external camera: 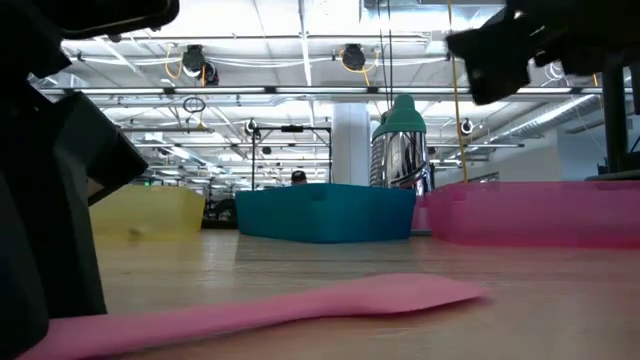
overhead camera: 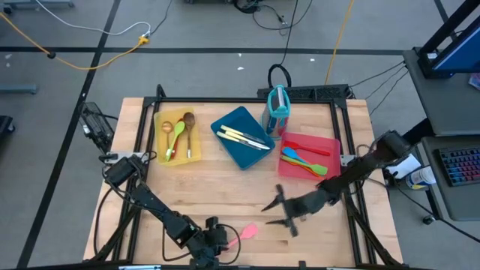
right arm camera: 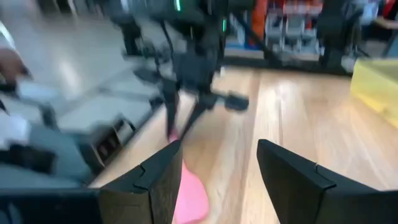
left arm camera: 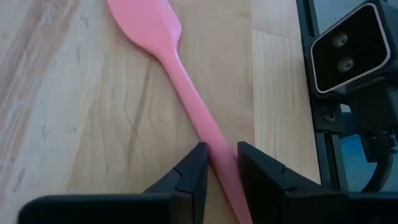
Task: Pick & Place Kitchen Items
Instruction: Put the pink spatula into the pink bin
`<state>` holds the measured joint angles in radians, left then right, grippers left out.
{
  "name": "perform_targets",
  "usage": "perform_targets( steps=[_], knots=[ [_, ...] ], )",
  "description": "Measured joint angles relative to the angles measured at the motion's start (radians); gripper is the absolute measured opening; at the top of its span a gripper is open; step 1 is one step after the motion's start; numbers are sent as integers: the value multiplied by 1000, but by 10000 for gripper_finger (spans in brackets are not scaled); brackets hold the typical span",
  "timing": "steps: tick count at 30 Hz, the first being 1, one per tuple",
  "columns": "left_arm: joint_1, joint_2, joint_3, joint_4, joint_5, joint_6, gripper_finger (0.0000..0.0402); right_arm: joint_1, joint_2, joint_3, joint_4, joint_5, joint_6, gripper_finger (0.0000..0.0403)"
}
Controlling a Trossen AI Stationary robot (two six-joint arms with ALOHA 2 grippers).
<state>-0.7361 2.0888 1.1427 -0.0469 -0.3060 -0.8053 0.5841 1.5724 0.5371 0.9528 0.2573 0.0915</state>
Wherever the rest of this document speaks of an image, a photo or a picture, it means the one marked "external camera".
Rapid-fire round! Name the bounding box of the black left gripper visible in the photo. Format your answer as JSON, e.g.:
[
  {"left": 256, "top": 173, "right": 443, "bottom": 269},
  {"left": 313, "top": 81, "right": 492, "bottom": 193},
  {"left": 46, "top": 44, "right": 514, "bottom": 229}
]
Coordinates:
[{"left": 0, "top": 63, "right": 150, "bottom": 360}]

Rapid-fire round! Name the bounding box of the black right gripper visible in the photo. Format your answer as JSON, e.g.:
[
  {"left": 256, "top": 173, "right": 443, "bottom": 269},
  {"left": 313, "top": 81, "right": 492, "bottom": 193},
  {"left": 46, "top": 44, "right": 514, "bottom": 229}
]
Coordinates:
[{"left": 445, "top": 0, "right": 567, "bottom": 107}]

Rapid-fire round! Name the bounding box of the blue plastic tray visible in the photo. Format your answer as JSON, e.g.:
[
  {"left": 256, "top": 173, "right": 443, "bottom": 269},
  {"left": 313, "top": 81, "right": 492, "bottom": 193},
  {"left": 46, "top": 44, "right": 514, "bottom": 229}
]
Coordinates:
[{"left": 234, "top": 182, "right": 418, "bottom": 245}]

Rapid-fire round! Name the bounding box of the yellow plastic tray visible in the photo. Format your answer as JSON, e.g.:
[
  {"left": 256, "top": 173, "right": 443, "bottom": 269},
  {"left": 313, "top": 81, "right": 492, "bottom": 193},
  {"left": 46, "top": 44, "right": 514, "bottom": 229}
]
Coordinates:
[{"left": 88, "top": 184, "right": 207, "bottom": 237}]

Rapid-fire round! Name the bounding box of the black monitor stand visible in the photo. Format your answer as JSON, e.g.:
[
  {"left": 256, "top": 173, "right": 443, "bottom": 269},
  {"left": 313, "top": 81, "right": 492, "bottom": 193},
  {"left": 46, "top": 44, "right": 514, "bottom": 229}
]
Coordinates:
[{"left": 585, "top": 49, "right": 640, "bottom": 183}]

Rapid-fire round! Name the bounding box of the teal metal box grater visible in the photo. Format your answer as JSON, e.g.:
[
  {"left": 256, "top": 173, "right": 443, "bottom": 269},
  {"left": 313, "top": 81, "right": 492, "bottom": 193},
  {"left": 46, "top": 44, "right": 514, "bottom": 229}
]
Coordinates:
[{"left": 369, "top": 93, "right": 434, "bottom": 237}]

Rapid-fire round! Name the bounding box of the pink plastic tray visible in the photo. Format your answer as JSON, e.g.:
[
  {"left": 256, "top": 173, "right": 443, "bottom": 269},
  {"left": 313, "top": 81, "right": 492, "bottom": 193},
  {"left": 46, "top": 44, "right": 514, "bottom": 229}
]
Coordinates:
[{"left": 411, "top": 180, "right": 640, "bottom": 250}]

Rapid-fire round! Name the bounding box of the white building column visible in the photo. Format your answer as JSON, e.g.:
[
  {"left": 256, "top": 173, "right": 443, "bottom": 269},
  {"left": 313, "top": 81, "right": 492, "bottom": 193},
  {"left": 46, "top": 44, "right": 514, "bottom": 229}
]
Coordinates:
[{"left": 331, "top": 102, "right": 372, "bottom": 187}]

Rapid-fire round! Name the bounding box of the pink silicone spatula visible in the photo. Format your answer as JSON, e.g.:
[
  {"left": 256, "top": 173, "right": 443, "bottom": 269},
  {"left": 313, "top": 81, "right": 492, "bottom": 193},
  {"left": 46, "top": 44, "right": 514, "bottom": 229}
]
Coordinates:
[{"left": 16, "top": 271, "right": 489, "bottom": 360}]

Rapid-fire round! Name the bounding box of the yellow hanging cable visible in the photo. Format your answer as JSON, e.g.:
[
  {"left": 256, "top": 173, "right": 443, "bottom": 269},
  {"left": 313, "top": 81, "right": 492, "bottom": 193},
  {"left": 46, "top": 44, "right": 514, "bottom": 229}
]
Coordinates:
[{"left": 446, "top": 0, "right": 470, "bottom": 184}]

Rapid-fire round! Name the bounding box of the black ceiling cable reel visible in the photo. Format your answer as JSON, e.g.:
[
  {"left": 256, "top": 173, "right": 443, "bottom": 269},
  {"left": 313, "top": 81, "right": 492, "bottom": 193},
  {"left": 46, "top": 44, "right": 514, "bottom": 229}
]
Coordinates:
[
  {"left": 341, "top": 43, "right": 368, "bottom": 73},
  {"left": 180, "top": 43, "right": 221, "bottom": 87}
]

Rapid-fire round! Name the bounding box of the distant black robot frame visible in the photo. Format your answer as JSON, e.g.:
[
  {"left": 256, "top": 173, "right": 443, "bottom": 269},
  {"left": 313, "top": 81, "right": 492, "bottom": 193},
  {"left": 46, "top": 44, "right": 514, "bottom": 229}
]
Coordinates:
[{"left": 245, "top": 124, "right": 334, "bottom": 193}]

